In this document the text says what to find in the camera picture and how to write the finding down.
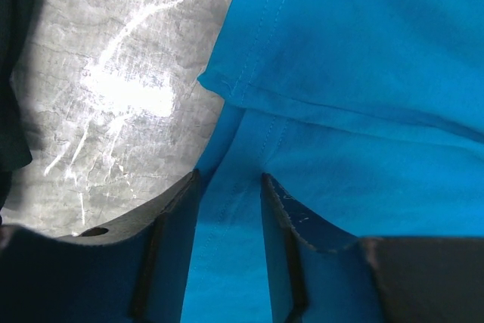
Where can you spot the black folded t shirt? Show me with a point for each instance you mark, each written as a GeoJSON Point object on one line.
{"type": "Point", "coordinates": [16, 16]}

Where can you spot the teal t shirt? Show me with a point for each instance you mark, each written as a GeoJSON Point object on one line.
{"type": "Point", "coordinates": [370, 112]}

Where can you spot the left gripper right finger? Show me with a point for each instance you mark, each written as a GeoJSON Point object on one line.
{"type": "Point", "coordinates": [318, 272]}

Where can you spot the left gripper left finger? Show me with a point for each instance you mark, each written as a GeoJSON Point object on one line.
{"type": "Point", "coordinates": [133, 268]}

